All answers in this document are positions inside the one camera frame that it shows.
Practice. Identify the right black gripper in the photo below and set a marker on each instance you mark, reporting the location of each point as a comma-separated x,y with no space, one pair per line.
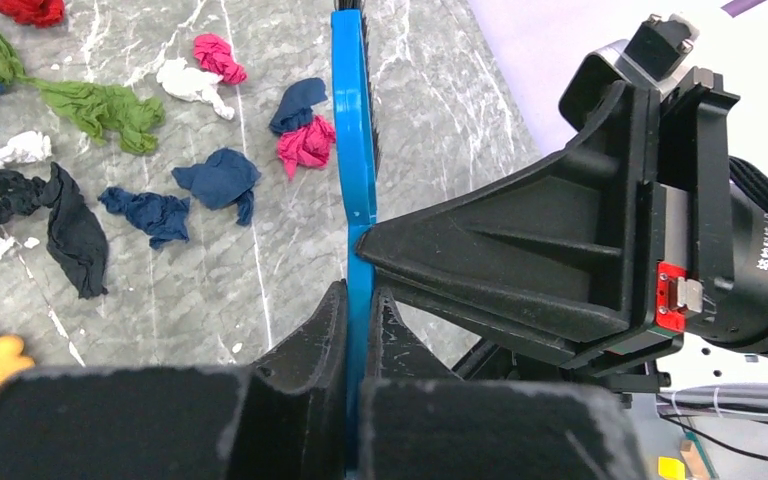
700,231

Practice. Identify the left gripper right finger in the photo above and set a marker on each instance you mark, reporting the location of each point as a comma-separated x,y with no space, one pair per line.
404,432

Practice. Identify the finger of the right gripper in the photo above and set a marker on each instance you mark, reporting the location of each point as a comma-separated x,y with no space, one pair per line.
542,261

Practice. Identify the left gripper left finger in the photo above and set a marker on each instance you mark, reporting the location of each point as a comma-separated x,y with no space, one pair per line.
294,414

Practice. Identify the blue hand brush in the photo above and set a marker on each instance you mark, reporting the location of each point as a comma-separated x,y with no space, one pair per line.
357,155

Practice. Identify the navy paper scrap small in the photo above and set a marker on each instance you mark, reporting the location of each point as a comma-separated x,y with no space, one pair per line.
161,217

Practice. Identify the pink paper scrap right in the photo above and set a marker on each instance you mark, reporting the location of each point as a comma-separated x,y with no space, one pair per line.
309,146

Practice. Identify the navy paper scrap middle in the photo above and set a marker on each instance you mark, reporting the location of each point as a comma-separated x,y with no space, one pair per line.
227,177

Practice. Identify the navy paper scrap right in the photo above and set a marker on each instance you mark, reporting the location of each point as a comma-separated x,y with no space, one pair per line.
295,109

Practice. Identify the black paper scrap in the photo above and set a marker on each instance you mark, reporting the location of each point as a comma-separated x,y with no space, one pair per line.
75,238

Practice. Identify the white paper scrap middle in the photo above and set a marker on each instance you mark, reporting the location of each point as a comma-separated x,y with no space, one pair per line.
190,84

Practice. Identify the green paper scrap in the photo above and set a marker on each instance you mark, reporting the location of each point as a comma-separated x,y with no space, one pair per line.
93,108

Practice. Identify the small pink paper scrap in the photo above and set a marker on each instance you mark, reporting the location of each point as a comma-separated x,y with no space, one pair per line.
215,55

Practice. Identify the red paper scrap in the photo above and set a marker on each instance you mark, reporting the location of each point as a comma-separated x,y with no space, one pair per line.
37,13

